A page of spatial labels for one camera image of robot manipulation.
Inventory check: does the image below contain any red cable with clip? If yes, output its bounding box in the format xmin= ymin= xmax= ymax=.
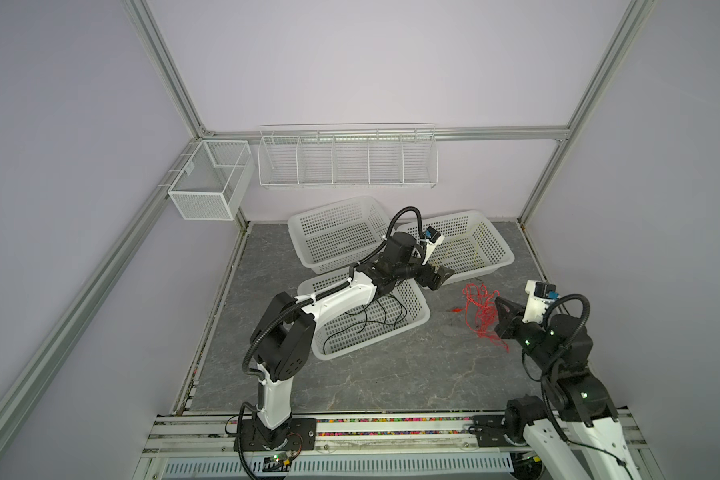
xmin=446 ymin=281 xmax=511 ymax=354

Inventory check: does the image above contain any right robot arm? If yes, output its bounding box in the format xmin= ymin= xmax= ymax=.
xmin=468 ymin=282 xmax=641 ymax=479

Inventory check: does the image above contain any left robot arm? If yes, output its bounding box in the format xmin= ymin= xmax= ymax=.
xmin=241 ymin=206 xmax=454 ymax=449

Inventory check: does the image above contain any white basket front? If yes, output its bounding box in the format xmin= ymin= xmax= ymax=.
xmin=311 ymin=280 xmax=430 ymax=361

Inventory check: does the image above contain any white basket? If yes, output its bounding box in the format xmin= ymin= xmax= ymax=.
xmin=287 ymin=196 xmax=390 ymax=274
xmin=311 ymin=280 xmax=430 ymax=361
xmin=422 ymin=210 xmax=515 ymax=285

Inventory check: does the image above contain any white basket back right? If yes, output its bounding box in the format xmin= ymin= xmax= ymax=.
xmin=422 ymin=210 xmax=515 ymax=285

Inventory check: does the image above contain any white basket back left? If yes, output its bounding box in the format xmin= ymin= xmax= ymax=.
xmin=287 ymin=196 xmax=390 ymax=274

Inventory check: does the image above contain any green circuit board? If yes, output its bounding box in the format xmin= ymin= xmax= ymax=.
xmin=261 ymin=455 xmax=292 ymax=473

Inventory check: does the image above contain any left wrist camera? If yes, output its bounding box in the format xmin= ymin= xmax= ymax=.
xmin=419 ymin=226 xmax=445 ymax=265

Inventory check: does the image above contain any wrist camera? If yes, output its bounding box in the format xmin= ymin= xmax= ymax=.
xmin=522 ymin=280 xmax=559 ymax=324
xmin=419 ymin=226 xmax=445 ymax=265

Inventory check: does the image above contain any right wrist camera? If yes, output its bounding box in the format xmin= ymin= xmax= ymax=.
xmin=522 ymin=280 xmax=559 ymax=324

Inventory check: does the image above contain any white vented cable duct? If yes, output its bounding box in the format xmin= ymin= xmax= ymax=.
xmin=158 ymin=452 xmax=514 ymax=479

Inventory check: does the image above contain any wire mesh wall shelf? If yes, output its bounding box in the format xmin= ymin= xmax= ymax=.
xmin=258 ymin=123 xmax=439 ymax=189

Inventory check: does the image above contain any white mesh wall box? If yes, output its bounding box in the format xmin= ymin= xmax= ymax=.
xmin=168 ymin=140 xmax=255 ymax=221

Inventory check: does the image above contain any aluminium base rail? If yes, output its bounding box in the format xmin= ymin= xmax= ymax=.
xmin=133 ymin=411 xmax=655 ymax=480

